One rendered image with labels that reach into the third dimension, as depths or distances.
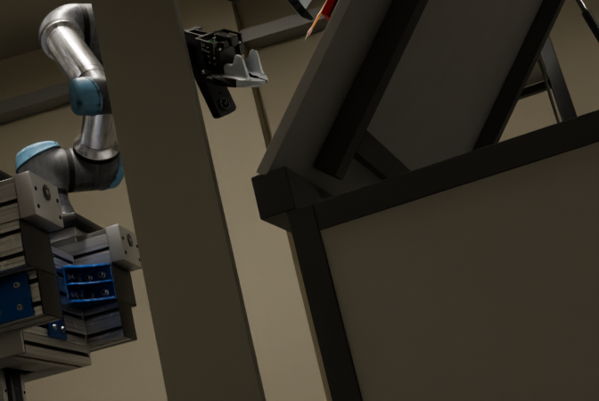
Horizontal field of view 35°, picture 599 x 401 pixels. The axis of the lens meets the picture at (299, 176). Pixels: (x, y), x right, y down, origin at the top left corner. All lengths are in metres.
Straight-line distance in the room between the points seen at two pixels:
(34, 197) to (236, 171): 2.28
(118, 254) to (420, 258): 1.19
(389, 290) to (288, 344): 2.66
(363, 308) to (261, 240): 2.74
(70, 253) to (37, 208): 0.50
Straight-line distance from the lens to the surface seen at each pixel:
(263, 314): 3.97
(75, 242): 2.39
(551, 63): 2.61
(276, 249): 4.00
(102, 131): 2.45
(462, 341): 1.26
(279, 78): 4.39
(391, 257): 1.29
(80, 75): 1.98
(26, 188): 1.91
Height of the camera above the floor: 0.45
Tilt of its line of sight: 17 degrees up
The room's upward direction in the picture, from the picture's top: 14 degrees counter-clockwise
